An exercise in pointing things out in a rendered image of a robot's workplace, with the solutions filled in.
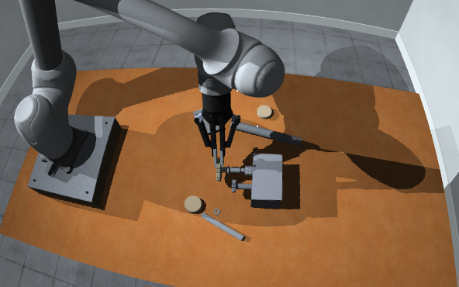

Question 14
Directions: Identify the beige round disc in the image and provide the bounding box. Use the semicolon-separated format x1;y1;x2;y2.
257;105;271;119

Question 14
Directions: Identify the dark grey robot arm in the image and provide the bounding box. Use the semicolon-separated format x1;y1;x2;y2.
14;0;285;176

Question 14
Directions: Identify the beige short cylinder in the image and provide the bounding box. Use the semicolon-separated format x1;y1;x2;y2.
185;195;202;213

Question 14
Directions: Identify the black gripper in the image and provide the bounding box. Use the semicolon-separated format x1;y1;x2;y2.
194;92;240;168

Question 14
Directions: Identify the grey flat bar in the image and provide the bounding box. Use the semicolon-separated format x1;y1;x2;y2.
201;213;244;240

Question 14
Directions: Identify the long grey metal rod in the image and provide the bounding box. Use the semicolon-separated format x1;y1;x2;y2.
236;123;302;147

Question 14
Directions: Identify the grey shaft with beige toothed gear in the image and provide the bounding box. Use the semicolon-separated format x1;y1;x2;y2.
216;157;245;182

